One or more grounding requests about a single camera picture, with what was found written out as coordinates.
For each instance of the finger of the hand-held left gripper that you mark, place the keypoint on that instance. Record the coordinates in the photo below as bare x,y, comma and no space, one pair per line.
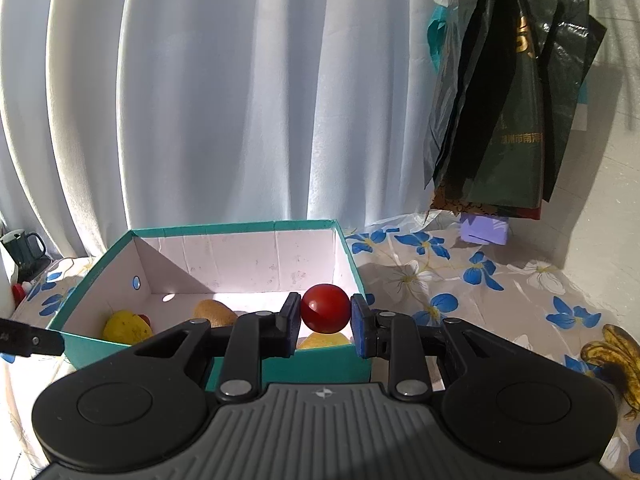
30,340

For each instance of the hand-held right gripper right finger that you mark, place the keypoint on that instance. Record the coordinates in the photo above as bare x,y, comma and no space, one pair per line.
358,327

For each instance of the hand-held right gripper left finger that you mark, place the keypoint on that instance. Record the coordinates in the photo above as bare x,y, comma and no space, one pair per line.
292,325

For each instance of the teal cardboard box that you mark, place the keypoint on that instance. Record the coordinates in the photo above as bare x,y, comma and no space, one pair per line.
280,270

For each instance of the brown kiwi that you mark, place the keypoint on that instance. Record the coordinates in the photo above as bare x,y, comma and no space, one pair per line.
215,312

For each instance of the green-yellow mango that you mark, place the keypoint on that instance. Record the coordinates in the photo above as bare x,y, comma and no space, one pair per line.
125,329

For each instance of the small red item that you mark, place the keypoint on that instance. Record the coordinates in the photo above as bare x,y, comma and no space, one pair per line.
18,296

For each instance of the dark mug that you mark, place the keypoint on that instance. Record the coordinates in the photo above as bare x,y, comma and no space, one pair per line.
20,252

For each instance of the blue floral tablecloth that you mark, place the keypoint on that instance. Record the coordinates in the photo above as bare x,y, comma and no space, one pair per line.
500,300

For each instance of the purple box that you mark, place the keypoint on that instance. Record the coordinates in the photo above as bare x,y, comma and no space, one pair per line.
484,230

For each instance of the pale curtain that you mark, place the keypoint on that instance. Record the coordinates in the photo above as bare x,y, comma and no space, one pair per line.
225,100

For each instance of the overripe banana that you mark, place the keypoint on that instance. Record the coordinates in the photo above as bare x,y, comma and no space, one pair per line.
612,355

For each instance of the dark green printed bag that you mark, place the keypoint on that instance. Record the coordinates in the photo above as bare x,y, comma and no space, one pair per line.
515,110

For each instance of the light blue plastic bag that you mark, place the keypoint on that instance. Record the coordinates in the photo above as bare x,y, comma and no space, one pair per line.
436,35

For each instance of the black plastic bag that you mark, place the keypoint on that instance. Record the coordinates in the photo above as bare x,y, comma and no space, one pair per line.
565,60

